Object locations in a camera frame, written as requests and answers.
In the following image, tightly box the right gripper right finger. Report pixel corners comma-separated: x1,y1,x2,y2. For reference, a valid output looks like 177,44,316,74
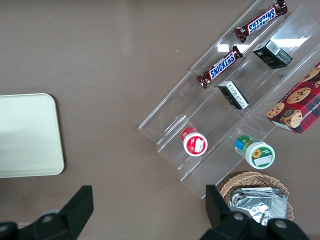
199,184,311,240

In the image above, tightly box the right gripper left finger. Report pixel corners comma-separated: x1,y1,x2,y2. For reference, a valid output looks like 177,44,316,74
0,184,94,240

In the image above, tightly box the light wicker basket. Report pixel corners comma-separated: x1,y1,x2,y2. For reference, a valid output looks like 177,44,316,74
219,171,296,224

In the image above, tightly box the cream rectangular tray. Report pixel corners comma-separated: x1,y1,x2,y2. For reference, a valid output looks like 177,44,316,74
0,92,65,179

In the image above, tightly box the stack of foil trays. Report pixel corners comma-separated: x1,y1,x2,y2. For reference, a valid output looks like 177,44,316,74
228,186,289,227

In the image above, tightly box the green lidded yogurt cup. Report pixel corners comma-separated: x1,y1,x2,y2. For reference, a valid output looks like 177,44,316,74
234,134,277,171

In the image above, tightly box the red lidded yogurt cup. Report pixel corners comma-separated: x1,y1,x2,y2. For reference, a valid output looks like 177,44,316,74
180,126,209,158

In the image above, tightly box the clear acrylic stepped stand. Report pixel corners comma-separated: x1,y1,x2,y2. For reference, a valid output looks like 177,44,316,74
137,0,320,201

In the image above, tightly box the small black box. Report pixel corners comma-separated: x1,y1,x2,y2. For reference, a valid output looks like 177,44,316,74
252,38,294,70
217,80,250,112

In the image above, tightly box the red cookie box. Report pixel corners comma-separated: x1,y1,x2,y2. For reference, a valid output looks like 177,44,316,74
265,62,320,135

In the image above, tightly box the Snickers bar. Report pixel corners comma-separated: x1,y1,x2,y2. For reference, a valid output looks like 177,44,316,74
195,45,244,90
234,0,289,44

